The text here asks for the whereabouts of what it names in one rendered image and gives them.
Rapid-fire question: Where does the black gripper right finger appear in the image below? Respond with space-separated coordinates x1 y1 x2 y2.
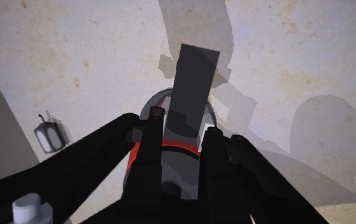
197 105 329 224

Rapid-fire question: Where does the dark grey round disc with centre stud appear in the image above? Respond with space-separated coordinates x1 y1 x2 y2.
139 88 217 127

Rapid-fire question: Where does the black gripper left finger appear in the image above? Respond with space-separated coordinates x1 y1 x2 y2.
0 96 171 224

